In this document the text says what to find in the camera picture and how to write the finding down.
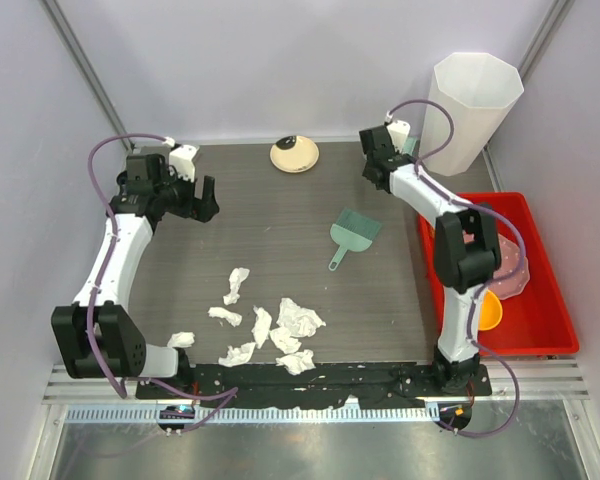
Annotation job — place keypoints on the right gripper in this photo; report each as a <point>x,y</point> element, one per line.
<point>394,150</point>

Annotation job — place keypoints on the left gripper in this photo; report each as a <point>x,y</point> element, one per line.
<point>199,209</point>

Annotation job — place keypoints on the green hand brush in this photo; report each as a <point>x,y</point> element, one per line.
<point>352,232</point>

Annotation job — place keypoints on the cream round plate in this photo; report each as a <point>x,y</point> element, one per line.
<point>294,154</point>

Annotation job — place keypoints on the paper scrap top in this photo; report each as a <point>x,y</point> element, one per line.
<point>236,278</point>

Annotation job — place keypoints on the white plastic trash bin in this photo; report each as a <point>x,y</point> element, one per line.
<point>478,90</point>

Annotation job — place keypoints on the paper scrap narrow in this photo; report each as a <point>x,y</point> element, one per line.
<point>261,326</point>

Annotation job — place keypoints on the paper scrap large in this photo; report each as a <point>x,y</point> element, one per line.
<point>299,321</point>

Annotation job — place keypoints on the paper scrap small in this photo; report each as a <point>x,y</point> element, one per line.
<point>282,339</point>

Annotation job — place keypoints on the green plastic dustpan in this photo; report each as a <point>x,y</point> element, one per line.
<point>410,146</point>

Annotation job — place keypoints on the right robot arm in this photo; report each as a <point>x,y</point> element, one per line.
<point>466,251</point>

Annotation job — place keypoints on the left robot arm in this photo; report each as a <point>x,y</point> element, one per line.
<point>95,333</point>

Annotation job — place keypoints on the pink dotted plate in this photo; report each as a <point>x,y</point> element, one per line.
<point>513,276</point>

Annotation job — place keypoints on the yellow bowl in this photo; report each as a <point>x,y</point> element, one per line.
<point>491,312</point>

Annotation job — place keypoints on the red plastic bin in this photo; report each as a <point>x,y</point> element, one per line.
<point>536,322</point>

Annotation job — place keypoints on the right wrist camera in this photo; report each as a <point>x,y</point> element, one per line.
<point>398,130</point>

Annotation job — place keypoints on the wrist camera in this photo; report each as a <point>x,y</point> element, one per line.
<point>398,130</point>
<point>182,158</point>

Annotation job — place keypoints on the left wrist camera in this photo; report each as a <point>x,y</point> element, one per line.
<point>182,158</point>

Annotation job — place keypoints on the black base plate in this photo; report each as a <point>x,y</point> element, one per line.
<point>376,385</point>

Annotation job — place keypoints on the white slotted cable duct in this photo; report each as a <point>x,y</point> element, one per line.
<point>164,414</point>

